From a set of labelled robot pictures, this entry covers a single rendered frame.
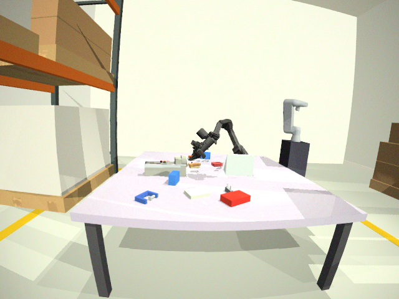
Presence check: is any red rectangular block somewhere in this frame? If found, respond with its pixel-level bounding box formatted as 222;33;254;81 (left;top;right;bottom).
220;190;251;207
211;162;223;167

